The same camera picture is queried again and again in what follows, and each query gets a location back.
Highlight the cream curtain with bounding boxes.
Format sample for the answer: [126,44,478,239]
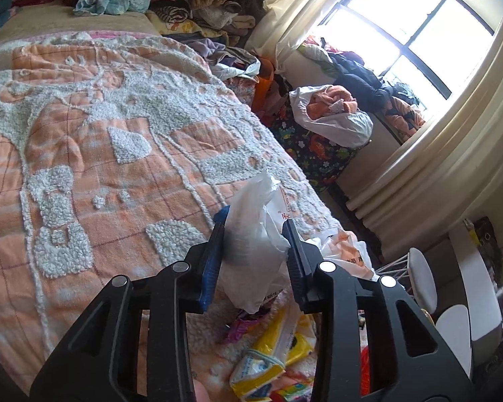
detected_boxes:
[346,8,503,252]
[245,0,407,72]

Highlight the clothes heap on windowsill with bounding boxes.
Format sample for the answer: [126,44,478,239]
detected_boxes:
[297,36,426,135]

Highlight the black framed window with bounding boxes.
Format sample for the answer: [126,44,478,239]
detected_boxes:
[310,0,497,105]

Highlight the yellow tissue packet with band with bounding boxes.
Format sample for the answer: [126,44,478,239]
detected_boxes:
[228,348,286,400]

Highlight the beige bed sheet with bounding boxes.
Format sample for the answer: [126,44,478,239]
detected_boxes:
[0,4,160,51]

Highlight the person's left hand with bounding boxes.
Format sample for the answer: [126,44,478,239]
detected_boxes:
[193,380,212,402]

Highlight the red snack wrapper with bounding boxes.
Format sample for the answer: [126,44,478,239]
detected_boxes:
[272,368,315,402]

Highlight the white bag of orange clothes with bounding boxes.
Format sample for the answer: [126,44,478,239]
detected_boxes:
[289,85,374,148]

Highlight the white table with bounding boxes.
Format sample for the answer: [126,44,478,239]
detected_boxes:
[448,222,503,344]

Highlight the dark dinosaur print bag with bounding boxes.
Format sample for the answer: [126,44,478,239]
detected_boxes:
[272,96,361,185]

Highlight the white bag with orange print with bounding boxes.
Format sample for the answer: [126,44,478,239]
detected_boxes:
[306,230,378,282]

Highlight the white plastic bag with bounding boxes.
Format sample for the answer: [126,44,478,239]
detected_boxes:
[220,170,292,313]

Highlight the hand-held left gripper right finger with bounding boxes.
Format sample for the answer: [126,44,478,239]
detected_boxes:
[282,219,474,402]

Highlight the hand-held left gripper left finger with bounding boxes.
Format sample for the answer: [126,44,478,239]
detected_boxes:
[29,207,229,402]

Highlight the pink floral fabric bag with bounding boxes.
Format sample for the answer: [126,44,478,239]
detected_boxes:
[222,77,261,105]

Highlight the purple snack wrapper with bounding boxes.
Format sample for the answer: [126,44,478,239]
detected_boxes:
[224,310,273,342]

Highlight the white and purple garment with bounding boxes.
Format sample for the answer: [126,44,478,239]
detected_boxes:
[188,38,261,80]

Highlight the pile of mixed clothes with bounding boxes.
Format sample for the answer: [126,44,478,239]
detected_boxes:
[8,0,269,72]

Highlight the dark printed panel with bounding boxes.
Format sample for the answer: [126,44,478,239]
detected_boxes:
[471,217,503,285]

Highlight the orange and white tufted blanket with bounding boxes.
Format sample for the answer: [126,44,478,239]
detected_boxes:
[0,31,348,394]

